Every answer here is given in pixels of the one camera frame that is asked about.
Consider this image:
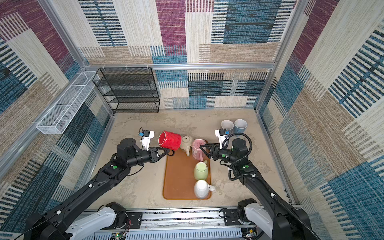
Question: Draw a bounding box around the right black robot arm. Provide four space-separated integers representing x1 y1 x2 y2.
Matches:
199 129 320 240

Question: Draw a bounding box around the blue mug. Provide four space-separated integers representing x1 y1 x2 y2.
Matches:
234 119 248 134

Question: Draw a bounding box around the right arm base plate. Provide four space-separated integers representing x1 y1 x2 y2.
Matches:
219 208 249 226

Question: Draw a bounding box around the white wire mesh basket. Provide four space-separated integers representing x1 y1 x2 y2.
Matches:
36 71 96 135

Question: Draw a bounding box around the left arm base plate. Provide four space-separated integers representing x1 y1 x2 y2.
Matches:
122 212 143 230

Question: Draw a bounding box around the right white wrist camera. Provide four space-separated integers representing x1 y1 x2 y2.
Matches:
215 129 230 149

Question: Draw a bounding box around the cream marbled mug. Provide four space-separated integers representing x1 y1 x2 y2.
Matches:
180 136 194 157

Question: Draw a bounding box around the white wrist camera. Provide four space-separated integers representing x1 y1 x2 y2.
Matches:
215 129 230 149
139 128 155 151

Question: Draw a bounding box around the light green mug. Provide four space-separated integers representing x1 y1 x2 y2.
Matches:
194 161 209 181

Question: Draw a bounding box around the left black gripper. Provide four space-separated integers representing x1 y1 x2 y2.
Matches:
126 146 170 169

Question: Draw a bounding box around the red mug black handle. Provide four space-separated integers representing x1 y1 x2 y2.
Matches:
158 131 182 155

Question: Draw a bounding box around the black wire shelf rack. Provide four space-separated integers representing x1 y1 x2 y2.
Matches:
93 67 160 114

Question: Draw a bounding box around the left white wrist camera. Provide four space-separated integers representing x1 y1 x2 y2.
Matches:
139 128 155 151

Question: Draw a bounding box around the purple mug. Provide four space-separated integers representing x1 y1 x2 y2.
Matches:
221 120 235 134

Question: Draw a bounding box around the pink ghost pattern mug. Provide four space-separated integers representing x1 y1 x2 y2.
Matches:
192 139 207 162

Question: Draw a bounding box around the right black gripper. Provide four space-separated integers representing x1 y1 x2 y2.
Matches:
199 142 238 165

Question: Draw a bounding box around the orange plastic tray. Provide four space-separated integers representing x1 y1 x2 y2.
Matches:
163 149 200 200

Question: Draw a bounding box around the white mug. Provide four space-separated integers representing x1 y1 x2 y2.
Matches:
194 180 216 199

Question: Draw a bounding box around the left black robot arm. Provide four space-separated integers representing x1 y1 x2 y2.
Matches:
24 138 171 240

